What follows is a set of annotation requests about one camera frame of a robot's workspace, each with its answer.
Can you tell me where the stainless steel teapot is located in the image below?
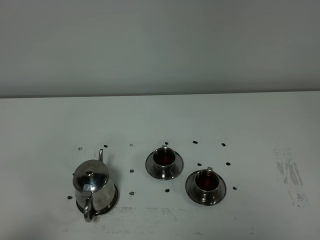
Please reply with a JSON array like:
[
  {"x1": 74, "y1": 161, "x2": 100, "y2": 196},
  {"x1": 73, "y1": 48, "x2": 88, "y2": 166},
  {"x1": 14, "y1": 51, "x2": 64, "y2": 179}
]
[{"x1": 72, "y1": 149, "x2": 115, "y2": 223}]

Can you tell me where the left stainless steel teacup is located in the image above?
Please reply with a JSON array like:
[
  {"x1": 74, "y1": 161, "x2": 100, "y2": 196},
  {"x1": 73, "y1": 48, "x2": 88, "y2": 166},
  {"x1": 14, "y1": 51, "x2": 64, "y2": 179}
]
[{"x1": 152, "y1": 145, "x2": 176, "y2": 179}]

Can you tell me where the stainless steel teacup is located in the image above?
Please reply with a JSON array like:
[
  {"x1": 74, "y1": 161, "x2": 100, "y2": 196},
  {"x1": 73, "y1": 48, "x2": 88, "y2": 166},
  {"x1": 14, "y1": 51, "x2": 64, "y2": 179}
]
[
  {"x1": 194, "y1": 167, "x2": 219, "y2": 198},
  {"x1": 152, "y1": 145, "x2": 176, "y2": 179}
]

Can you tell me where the right stainless steel teacup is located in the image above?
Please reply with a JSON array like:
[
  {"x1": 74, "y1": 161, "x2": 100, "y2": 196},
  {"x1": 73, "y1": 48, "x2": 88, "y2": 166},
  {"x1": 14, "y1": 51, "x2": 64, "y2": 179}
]
[{"x1": 194, "y1": 167, "x2": 219, "y2": 198}]

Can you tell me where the steel teapot saucer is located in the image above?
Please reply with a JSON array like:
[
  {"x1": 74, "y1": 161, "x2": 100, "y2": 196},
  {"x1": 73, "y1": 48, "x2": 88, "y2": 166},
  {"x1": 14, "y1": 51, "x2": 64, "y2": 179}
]
[{"x1": 91, "y1": 184, "x2": 119, "y2": 217}]

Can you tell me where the left steel cup saucer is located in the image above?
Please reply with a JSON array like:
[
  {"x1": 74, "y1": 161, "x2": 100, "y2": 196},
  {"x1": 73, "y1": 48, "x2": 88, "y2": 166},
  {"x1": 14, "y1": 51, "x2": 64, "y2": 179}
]
[{"x1": 145, "y1": 146, "x2": 184, "y2": 180}]

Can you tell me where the steel cup saucer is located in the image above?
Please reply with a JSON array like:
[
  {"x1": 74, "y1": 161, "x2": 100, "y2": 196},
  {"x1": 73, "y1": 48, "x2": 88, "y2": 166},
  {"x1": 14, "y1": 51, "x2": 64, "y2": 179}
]
[
  {"x1": 185, "y1": 167, "x2": 227, "y2": 206},
  {"x1": 145, "y1": 146, "x2": 184, "y2": 180}
]

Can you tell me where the right steel cup saucer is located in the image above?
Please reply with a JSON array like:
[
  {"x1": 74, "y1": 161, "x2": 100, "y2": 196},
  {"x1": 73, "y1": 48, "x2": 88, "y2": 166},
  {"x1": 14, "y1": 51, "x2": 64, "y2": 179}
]
[{"x1": 185, "y1": 167, "x2": 227, "y2": 206}]

